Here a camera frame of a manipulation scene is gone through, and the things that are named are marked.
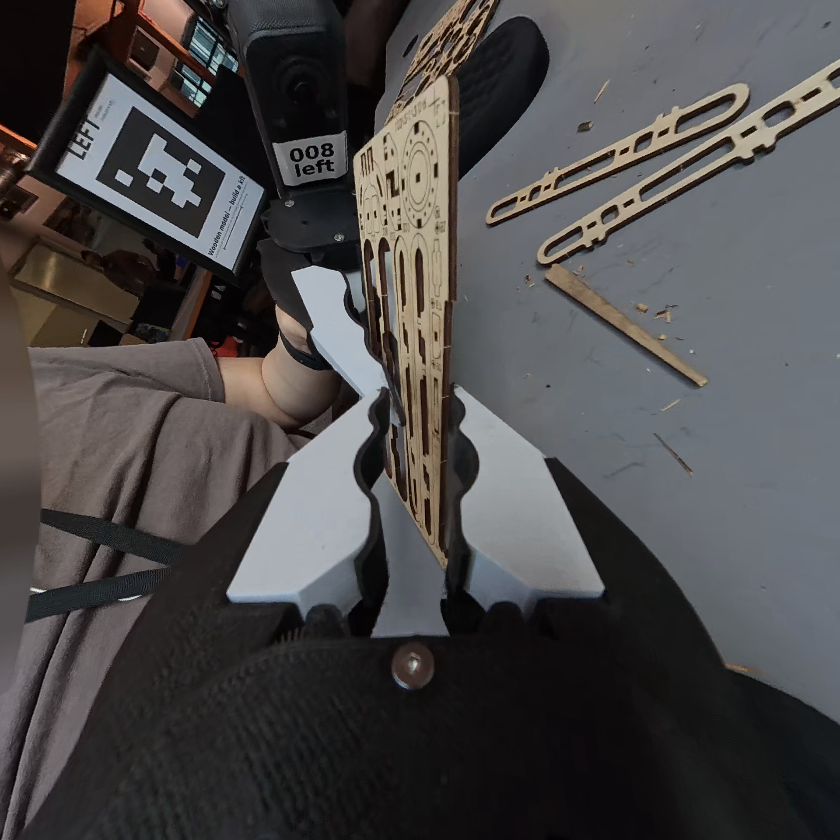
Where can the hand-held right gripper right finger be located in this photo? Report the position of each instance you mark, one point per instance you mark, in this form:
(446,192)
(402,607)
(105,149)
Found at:
(518,525)

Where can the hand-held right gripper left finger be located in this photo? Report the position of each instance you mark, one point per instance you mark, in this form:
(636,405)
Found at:
(308,525)

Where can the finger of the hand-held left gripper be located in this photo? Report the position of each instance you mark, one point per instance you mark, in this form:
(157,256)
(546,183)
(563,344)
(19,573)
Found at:
(334,328)

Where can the laser-cut wooden parts sheet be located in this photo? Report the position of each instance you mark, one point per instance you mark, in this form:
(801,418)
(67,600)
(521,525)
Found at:
(445,197)
(433,52)

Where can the person's left forearm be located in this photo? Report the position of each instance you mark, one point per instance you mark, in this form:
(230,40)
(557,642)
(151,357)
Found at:
(295,394)

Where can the person's left hand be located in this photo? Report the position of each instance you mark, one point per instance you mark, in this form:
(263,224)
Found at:
(292,331)

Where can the framed left marker sign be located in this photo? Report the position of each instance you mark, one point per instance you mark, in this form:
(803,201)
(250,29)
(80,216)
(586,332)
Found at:
(164,170)

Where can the thin wood sliver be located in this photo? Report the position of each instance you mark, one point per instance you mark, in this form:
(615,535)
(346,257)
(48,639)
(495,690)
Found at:
(673,453)

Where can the black quilted cushion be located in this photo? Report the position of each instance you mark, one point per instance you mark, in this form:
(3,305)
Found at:
(505,85)

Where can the tapered wooden stick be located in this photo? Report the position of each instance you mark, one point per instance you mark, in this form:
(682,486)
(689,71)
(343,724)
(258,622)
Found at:
(623,321)

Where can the scattered wood chips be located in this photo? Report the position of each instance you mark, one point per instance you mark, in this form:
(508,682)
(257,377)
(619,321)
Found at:
(664,313)

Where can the slotted wooden strip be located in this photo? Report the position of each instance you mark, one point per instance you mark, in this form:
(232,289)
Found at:
(758,152)
(658,131)

